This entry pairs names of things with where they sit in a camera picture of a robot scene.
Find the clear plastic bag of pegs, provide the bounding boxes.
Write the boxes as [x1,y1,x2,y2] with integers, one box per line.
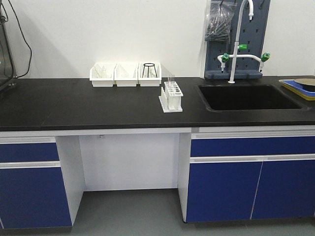
[204,0,237,42]

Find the white gooseneck lab faucet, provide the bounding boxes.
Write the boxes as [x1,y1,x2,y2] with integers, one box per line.
[217,0,270,84]

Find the black lab sink basin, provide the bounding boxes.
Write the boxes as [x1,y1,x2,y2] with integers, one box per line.
[195,85,310,112]

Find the glass beaker with yellow-green stirrers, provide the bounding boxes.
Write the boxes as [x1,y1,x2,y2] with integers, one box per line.
[94,63,107,78]

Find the blue cabinet door far right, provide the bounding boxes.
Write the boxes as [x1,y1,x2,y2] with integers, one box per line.
[252,160,315,219]

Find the blue cabinet door centre-right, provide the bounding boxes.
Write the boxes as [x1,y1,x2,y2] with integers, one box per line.
[186,162,262,222]

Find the middle white storage bin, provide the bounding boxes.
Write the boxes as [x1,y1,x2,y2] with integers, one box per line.
[114,62,138,87]

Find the yellow and blue tray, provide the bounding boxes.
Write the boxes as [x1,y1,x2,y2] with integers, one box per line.
[279,79,315,101]

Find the left blue cabinet door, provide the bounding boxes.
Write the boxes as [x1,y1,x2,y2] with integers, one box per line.
[0,167,72,229]

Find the left blue drawer front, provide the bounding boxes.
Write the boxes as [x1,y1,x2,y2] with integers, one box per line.
[0,143,59,163]

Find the white test tube rack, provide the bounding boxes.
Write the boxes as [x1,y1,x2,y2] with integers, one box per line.
[159,82,183,113]

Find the white storage bin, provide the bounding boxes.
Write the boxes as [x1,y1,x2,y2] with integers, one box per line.
[138,62,162,87]
[90,62,117,88]
[114,62,138,87]

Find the black metal tripod stand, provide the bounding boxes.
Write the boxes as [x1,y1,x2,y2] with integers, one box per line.
[142,62,158,78]

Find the blue drawer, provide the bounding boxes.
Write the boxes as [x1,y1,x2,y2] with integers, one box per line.
[0,143,59,163]
[190,136,315,157]

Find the black power cable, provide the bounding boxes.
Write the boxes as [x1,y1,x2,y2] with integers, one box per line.
[8,0,33,79]

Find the left white storage bin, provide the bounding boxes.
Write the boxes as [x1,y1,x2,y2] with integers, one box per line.
[90,62,117,88]

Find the right blue drawer front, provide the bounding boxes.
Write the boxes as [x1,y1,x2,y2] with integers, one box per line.
[190,136,315,157]

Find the blue-grey pegboard drying rack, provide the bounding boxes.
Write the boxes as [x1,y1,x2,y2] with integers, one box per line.
[204,0,270,80]

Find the round grey disc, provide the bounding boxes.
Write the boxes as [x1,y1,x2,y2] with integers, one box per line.
[294,78,315,92]

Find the right white storage bin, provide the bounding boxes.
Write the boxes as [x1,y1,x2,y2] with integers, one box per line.
[138,62,162,87]

